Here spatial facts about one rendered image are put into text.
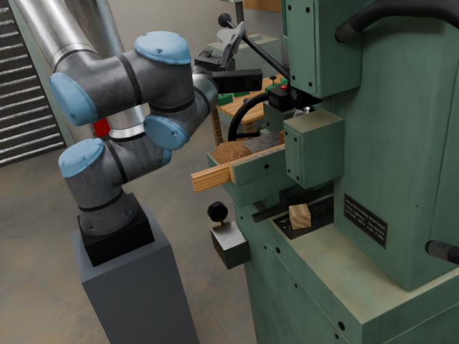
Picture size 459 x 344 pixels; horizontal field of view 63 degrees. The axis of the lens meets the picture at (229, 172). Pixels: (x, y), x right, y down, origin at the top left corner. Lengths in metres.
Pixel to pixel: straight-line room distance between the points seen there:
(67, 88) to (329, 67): 0.40
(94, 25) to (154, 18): 2.70
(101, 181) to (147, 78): 0.62
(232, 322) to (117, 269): 0.64
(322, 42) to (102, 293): 1.05
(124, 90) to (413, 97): 0.43
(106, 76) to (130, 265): 0.79
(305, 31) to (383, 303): 0.48
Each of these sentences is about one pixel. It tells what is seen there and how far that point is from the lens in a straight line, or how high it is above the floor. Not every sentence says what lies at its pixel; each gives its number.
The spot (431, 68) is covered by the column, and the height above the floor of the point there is 1.20.
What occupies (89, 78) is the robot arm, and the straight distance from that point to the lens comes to 0.65.
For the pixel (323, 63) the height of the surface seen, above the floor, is 1.20.
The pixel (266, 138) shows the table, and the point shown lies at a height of 0.90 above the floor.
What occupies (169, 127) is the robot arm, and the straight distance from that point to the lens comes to 0.71.
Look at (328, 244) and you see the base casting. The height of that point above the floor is 0.80.
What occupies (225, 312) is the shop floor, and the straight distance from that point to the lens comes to 1.78.
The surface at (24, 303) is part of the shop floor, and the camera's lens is 2.26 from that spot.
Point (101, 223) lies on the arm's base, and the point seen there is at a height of 0.68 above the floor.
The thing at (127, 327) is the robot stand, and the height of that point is 0.28.
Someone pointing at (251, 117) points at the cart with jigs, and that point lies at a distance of 2.20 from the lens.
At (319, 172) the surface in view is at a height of 0.99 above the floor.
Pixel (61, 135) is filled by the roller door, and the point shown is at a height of 0.12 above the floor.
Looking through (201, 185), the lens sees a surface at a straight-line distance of 0.87.
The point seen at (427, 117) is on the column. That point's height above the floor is 1.14.
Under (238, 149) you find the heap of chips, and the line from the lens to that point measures 0.96.
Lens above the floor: 1.37
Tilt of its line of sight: 30 degrees down
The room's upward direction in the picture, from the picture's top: 9 degrees counter-clockwise
